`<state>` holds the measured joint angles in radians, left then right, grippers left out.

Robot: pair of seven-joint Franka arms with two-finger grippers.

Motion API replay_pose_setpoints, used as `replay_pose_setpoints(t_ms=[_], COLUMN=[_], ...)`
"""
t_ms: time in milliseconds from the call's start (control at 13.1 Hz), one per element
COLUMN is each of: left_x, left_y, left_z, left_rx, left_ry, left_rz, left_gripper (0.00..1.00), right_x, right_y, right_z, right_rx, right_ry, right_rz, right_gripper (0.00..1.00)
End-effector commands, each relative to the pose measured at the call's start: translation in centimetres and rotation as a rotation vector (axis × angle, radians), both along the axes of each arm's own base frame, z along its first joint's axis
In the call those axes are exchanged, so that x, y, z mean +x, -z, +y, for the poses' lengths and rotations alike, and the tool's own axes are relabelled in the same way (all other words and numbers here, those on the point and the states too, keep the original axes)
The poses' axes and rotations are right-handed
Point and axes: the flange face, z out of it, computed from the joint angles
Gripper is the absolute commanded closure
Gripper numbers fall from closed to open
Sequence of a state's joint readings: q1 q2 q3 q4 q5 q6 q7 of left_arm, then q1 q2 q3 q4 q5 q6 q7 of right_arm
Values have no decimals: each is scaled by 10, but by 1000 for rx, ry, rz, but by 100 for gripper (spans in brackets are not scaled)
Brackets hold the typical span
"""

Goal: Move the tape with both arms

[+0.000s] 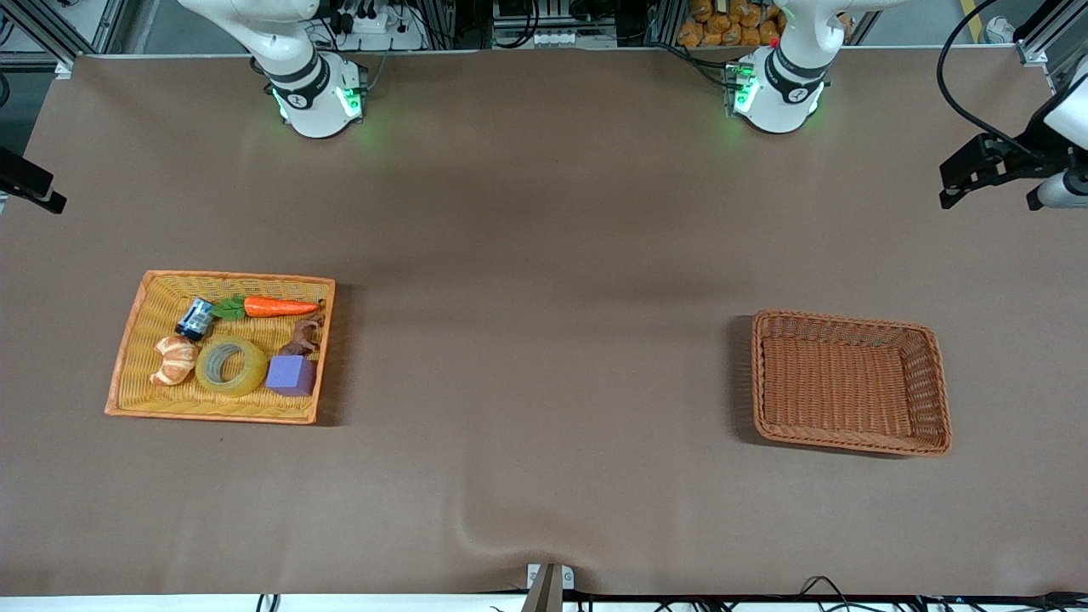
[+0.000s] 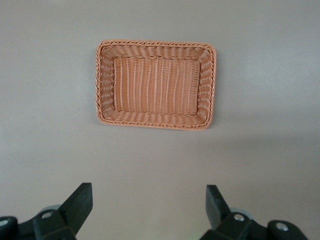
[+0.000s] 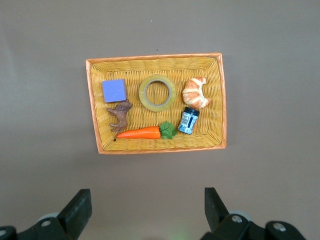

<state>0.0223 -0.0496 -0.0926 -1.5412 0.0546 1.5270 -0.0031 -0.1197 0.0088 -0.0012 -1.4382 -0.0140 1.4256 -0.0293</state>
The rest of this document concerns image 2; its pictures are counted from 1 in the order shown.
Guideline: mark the brown wicker basket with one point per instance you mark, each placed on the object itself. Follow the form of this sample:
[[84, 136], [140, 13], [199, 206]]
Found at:
[[157, 87]]

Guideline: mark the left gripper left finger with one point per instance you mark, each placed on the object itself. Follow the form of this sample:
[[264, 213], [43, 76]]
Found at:
[[62, 220]]

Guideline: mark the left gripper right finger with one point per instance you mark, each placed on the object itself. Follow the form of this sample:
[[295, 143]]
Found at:
[[232, 225]]

